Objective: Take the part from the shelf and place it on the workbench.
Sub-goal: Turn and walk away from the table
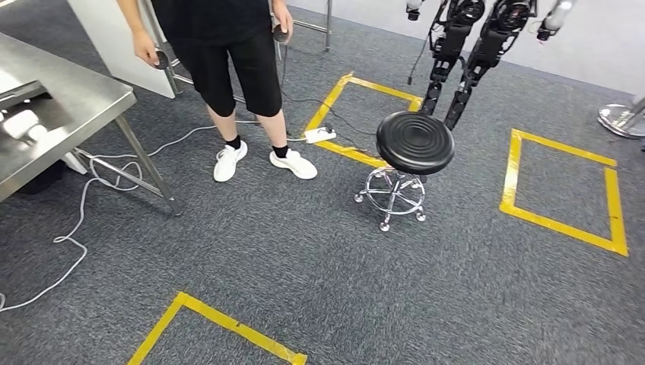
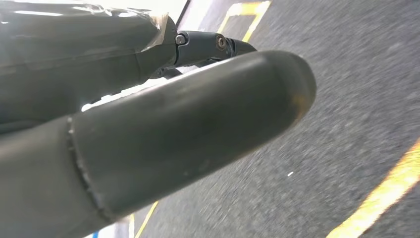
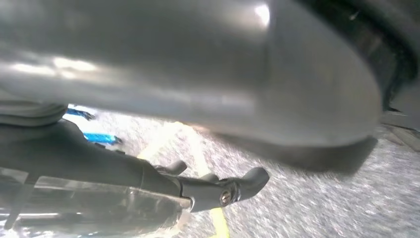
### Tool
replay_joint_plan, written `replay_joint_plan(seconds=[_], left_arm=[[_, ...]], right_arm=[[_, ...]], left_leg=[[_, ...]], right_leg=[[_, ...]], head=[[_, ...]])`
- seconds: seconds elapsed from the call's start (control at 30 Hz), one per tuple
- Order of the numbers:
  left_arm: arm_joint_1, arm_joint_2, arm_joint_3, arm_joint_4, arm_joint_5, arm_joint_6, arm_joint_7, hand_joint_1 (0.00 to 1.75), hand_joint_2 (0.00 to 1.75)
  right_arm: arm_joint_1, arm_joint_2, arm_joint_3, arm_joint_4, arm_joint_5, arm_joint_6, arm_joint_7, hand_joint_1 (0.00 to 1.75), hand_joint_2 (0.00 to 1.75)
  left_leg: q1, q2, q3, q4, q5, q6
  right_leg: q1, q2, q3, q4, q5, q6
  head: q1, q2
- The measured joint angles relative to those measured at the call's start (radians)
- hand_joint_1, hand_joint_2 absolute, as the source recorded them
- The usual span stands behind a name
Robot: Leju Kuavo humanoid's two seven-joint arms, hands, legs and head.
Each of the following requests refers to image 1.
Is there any white partition panel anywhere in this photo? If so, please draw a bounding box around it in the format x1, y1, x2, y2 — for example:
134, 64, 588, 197
66, 0, 177, 100

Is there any yellow floor tape square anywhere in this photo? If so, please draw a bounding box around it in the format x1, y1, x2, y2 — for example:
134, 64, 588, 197
126, 292, 308, 365
303, 72, 423, 170
500, 128, 629, 258

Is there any stainless steel table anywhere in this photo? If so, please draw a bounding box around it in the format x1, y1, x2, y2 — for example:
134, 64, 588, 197
141, 0, 334, 104

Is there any black seat chrome stool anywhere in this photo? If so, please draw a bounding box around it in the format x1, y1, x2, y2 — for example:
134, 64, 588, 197
353, 110, 456, 233

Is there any stainless steel workbench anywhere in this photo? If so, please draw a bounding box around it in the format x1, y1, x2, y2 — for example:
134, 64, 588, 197
0, 32, 185, 217

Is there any white power cable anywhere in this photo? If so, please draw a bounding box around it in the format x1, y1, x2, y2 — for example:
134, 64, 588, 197
0, 120, 306, 313

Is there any chrome stanchion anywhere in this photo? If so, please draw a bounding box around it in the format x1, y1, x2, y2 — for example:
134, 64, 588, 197
596, 95, 645, 139

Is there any white power strip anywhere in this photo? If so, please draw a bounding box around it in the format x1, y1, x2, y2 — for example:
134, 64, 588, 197
303, 126, 338, 145

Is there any person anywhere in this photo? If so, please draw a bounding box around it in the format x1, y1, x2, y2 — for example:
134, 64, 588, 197
116, 0, 319, 183

